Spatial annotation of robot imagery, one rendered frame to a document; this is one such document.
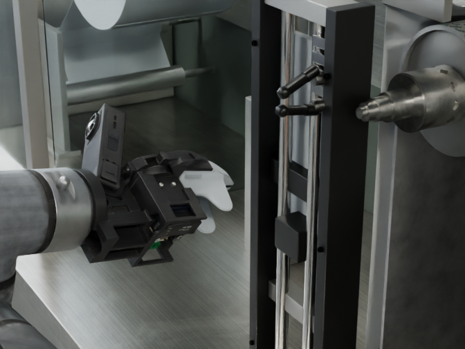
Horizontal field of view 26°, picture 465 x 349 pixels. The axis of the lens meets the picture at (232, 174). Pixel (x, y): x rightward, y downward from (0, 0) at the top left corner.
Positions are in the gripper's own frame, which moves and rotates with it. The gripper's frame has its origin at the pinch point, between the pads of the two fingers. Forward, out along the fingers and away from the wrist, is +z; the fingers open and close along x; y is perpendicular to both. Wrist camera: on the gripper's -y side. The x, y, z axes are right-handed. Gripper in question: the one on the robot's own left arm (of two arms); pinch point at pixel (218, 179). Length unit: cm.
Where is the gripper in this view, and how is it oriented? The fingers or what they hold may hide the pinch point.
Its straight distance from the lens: 107.2
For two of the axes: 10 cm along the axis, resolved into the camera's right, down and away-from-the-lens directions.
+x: 5.1, -6.5, -5.6
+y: 4.8, 7.6, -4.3
